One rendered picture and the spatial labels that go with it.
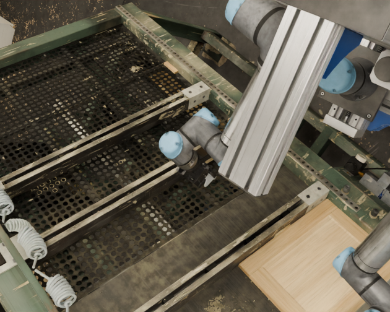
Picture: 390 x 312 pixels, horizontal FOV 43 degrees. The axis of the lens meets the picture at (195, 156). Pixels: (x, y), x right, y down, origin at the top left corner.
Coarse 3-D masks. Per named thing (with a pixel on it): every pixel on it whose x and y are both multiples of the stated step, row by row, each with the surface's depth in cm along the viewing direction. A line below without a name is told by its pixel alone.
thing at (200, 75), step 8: (120, 8) 266; (128, 16) 261; (136, 24) 258; (152, 32) 254; (160, 40) 250; (176, 56) 243; (184, 64) 239; (200, 72) 236; (208, 80) 233; (216, 88) 230; (224, 96) 227; (232, 104) 224; (288, 152) 207; (296, 160) 205; (304, 160) 205; (312, 168) 203; (320, 176) 200; (328, 184) 198; (336, 192) 196; (344, 200) 193; (352, 208) 191; (360, 208) 191
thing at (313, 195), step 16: (304, 192) 192; (320, 192) 193; (288, 208) 187; (304, 208) 187; (272, 224) 185; (240, 240) 175; (256, 240) 176; (224, 256) 173; (240, 256) 172; (192, 272) 165; (208, 272) 166; (224, 272) 171; (176, 288) 161; (192, 288) 161; (144, 304) 156; (160, 304) 160; (176, 304) 159
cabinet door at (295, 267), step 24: (312, 216) 191; (336, 216) 192; (288, 240) 183; (312, 240) 184; (336, 240) 185; (360, 240) 186; (240, 264) 175; (264, 264) 176; (288, 264) 177; (312, 264) 178; (384, 264) 180; (264, 288) 169; (288, 288) 171; (312, 288) 171; (336, 288) 172
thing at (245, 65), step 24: (168, 24) 301; (192, 24) 314; (120, 48) 281; (192, 48) 326; (216, 48) 314; (120, 72) 289; (96, 120) 302; (312, 120) 276; (120, 144) 296; (144, 144) 365; (336, 144) 268; (144, 168) 284
